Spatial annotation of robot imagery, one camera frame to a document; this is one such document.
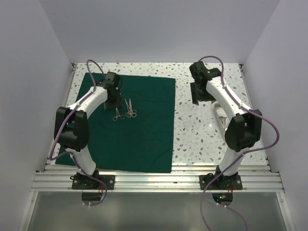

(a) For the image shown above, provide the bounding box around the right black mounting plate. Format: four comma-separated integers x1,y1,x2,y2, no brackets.
199,173,243,190

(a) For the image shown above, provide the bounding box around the black mounting plate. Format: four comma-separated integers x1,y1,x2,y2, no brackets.
70,173,116,190
199,173,243,190

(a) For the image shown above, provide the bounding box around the steel instrument tray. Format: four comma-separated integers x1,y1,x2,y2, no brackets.
213,103,230,137

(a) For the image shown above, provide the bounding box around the aluminium rail frame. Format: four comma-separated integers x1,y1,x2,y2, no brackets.
30,63,287,231

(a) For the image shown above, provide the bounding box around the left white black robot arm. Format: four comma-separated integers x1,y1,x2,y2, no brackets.
49,72,123,189

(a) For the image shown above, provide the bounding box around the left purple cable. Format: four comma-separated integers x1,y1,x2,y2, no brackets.
48,59,108,206

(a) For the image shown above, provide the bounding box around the green surgical cloth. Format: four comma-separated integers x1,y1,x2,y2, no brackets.
56,74,176,173

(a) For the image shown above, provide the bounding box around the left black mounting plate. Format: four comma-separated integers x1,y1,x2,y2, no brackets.
70,173,116,190

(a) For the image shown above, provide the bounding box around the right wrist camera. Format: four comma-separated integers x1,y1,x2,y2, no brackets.
189,61,207,79

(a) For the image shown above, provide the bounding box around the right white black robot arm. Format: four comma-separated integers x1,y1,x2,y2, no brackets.
189,61,262,190

